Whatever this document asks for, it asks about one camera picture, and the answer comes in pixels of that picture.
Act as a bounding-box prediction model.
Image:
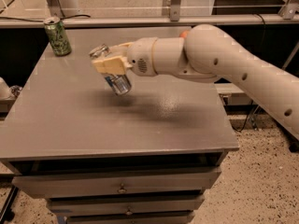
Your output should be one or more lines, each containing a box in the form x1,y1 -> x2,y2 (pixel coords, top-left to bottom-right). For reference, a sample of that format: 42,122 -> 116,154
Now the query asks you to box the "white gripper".
92,37 -> 157,77

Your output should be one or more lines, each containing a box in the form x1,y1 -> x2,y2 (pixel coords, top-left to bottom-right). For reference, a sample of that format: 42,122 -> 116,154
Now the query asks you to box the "silver redbull can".
89,44 -> 132,95

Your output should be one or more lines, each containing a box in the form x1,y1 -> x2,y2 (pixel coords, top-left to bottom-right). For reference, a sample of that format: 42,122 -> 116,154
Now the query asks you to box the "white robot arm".
90,24 -> 299,138

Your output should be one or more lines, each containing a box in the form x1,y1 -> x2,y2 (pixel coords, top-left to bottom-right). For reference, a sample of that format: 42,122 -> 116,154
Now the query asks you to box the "green soda can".
44,16 -> 72,56

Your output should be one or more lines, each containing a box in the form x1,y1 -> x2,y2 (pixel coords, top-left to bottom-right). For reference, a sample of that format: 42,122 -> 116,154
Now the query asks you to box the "red apple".
179,31 -> 189,38

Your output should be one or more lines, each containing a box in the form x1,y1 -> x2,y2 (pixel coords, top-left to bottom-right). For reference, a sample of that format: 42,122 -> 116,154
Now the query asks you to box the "grey drawer cabinet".
0,26 -> 240,224

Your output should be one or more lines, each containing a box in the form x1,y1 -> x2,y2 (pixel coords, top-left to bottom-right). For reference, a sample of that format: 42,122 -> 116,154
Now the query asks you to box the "white object at left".
0,77 -> 11,99

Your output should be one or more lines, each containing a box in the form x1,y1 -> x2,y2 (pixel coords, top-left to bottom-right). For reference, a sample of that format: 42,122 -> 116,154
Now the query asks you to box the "top grey drawer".
13,167 -> 221,199

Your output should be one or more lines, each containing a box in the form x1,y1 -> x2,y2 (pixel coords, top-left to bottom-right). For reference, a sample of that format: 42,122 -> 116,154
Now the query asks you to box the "grey drawer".
67,211 -> 194,224
48,193 -> 204,217
13,167 -> 221,199

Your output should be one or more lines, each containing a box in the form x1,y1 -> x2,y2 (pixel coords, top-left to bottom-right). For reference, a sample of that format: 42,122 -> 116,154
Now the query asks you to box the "middle grey drawer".
48,193 -> 204,217

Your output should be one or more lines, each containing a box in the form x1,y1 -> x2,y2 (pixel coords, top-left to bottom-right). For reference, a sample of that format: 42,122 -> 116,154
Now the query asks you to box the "bottom grey drawer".
67,211 -> 194,224

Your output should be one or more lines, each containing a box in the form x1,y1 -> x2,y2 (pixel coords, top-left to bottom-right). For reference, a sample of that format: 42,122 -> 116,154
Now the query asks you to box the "grey metal post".
169,0 -> 181,21

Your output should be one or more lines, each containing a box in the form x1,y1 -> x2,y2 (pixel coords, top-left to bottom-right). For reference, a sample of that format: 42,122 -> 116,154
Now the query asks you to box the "grey metal rail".
0,13 -> 299,29

